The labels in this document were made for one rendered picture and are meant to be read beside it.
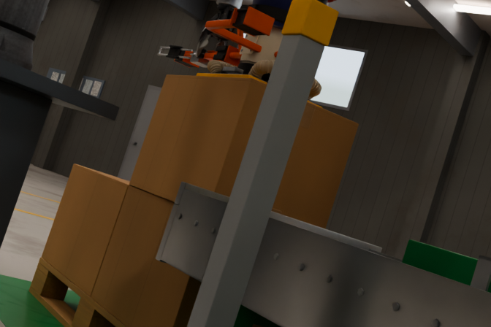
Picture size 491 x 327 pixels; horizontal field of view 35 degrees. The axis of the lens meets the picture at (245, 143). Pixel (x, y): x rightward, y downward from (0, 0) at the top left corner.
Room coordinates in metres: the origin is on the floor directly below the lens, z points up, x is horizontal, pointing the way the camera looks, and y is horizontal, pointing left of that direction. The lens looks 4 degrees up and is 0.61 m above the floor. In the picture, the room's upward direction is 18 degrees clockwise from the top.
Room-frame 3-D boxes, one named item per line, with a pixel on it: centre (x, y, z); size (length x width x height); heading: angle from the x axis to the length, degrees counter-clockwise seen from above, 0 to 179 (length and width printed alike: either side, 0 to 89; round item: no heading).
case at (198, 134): (2.50, 0.01, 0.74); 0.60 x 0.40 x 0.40; 29
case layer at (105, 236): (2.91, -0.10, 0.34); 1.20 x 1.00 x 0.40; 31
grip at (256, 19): (2.09, 0.09, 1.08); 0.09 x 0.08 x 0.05; 120
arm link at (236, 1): (2.82, 0.22, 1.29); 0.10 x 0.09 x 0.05; 120
